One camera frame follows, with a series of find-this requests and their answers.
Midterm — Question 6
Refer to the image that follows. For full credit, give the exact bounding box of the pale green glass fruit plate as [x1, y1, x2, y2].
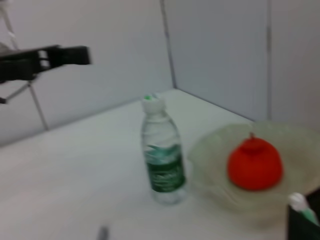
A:
[187, 121, 320, 227]

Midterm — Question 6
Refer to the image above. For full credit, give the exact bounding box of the black mesh pen holder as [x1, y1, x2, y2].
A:
[286, 184, 320, 240]

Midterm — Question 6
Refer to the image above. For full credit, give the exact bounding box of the grey marker pen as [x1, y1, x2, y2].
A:
[97, 225, 110, 240]

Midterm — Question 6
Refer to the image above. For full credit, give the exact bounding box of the clear green-label water bottle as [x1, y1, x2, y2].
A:
[140, 93, 188, 206]

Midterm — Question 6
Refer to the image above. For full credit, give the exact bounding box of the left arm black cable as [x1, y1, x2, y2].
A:
[0, 82, 31, 105]

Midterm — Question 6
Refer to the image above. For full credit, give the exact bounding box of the green utility knife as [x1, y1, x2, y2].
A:
[288, 192, 320, 226]

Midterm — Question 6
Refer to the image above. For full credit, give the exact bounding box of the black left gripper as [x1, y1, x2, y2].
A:
[0, 45, 93, 85]

